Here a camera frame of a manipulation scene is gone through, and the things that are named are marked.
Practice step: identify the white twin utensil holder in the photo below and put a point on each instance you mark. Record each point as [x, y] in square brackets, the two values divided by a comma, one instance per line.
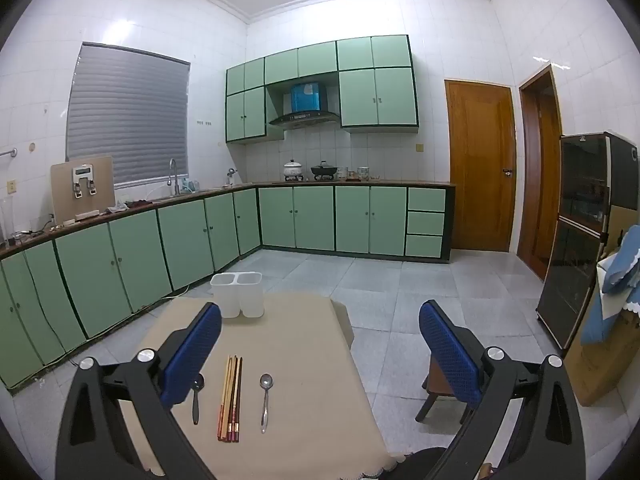
[250, 295]

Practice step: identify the black wok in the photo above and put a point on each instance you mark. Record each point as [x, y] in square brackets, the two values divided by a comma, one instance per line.
[324, 170]

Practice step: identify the cardboard box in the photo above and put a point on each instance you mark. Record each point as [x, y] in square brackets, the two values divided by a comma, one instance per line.
[610, 365]

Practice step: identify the metal spoon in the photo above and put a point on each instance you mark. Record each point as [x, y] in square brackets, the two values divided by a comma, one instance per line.
[266, 381]
[196, 407]

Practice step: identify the green kitchen base cabinets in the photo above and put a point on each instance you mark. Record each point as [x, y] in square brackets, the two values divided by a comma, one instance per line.
[310, 220]

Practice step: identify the closed wooden door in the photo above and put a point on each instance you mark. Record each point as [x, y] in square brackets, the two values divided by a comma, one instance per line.
[480, 170]

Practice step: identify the black range hood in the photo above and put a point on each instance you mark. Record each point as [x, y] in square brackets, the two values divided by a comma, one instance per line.
[305, 119]

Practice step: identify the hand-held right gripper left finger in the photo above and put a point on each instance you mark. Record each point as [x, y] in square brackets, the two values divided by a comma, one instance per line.
[192, 355]

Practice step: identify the green wall cabinets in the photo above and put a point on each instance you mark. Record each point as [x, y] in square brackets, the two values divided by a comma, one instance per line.
[380, 95]

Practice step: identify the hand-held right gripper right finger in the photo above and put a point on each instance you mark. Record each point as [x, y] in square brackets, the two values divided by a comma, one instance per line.
[450, 355]

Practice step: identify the black glass cabinet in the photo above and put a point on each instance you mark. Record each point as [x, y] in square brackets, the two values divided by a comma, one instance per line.
[575, 260]

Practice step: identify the metal faucet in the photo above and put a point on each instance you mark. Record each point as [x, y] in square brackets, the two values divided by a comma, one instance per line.
[174, 175]

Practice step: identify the white cooking pot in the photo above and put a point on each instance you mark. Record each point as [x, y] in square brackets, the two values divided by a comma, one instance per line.
[292, 170]

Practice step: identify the grey window blind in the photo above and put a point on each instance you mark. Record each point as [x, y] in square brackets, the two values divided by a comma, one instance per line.
[130, 120]

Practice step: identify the beige tablecloth table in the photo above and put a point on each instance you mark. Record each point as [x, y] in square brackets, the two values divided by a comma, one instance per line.
[310, 360]

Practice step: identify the reddish brown chopstick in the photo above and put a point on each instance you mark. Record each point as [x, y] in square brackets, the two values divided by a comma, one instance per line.
[234, 400]
[238, 400]

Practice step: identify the light wooden chopstick red end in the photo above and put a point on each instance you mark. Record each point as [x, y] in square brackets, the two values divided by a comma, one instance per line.
[229, 400]

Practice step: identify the brown wooden stool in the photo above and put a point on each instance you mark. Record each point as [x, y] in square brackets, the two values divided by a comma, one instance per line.
[440, 380]

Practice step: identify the black chair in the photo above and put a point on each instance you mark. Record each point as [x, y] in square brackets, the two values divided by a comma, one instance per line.
[425, 465]

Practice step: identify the metal towel bar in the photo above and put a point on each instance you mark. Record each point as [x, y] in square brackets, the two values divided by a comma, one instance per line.
[10, 152]

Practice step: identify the wooden board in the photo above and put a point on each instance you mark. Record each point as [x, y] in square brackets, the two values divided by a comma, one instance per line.
[62, 190]

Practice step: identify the blue cloth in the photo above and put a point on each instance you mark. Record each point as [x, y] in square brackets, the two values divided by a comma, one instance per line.
[622, 270]

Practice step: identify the blue box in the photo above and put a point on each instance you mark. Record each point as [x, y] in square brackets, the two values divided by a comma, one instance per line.
[306, 96]

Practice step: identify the plain wooden chopstick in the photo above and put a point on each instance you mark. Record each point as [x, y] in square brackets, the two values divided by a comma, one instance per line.
[225, 400]

